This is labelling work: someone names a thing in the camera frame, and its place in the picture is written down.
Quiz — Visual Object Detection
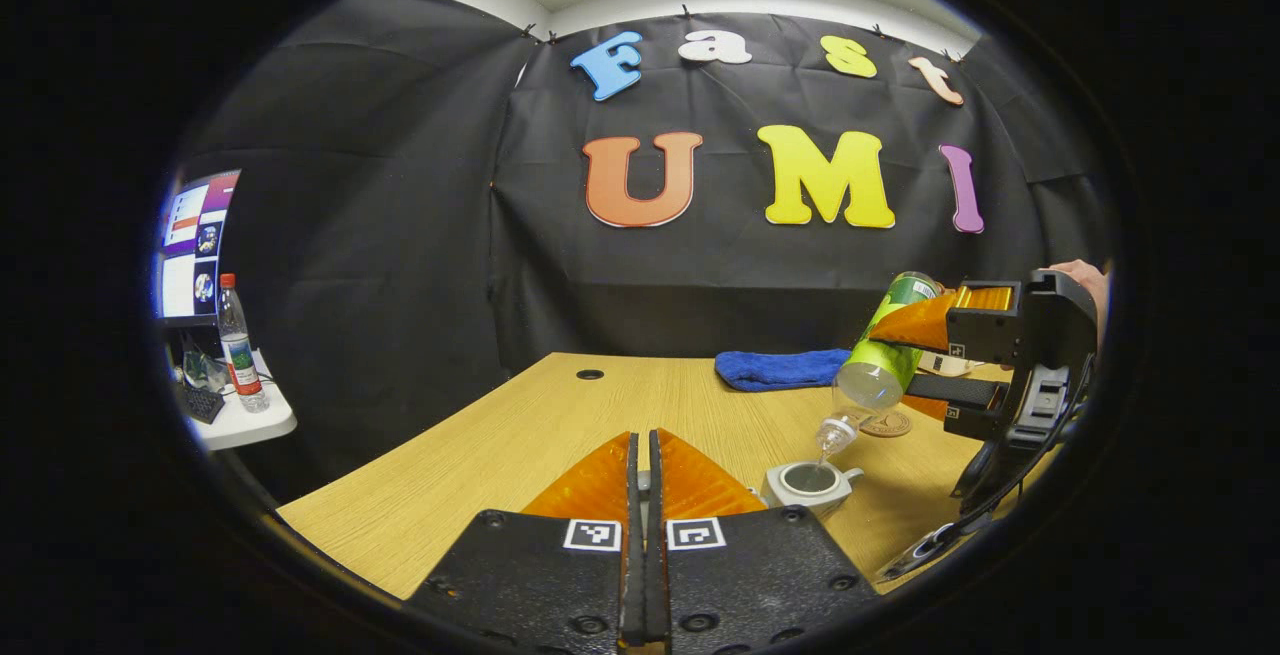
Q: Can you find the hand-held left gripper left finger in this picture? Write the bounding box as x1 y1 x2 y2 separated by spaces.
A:
405 432 642 655

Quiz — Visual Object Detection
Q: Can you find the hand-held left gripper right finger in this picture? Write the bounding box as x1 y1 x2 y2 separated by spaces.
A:
648 429 881 655

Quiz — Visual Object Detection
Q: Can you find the green label water bottle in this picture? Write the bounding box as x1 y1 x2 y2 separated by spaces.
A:
815 272 941 461

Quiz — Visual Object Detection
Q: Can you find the white teacup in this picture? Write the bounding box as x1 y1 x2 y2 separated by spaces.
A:
762 461 865 521

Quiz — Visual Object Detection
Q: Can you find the red-capped clear plastic bottle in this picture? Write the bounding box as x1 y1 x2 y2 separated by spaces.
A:
217 273 271 413

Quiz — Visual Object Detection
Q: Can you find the blue towel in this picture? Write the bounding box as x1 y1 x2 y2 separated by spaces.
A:
714 349 853 393

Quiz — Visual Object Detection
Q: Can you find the white side table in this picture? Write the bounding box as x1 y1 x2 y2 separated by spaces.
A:
185 350 298 452

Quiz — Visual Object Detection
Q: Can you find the clear crumpled plastic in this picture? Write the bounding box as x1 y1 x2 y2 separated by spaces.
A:
183 355 229 392

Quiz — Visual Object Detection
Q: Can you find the computer monitor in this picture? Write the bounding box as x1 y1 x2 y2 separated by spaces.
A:
155 170 241 321

